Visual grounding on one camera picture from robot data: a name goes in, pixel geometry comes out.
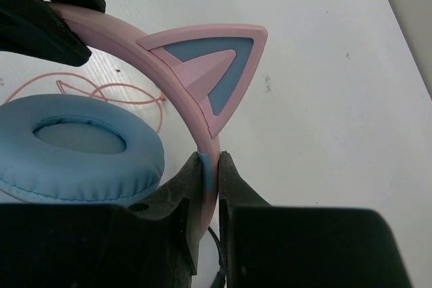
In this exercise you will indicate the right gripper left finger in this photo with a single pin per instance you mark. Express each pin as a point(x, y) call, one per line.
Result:
point(153, 243)

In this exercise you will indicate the pink blue cat-ear headphones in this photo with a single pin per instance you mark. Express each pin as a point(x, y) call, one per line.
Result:
point(81, 145)

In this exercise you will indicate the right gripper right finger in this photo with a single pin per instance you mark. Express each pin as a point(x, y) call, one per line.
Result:
point(280, 246)

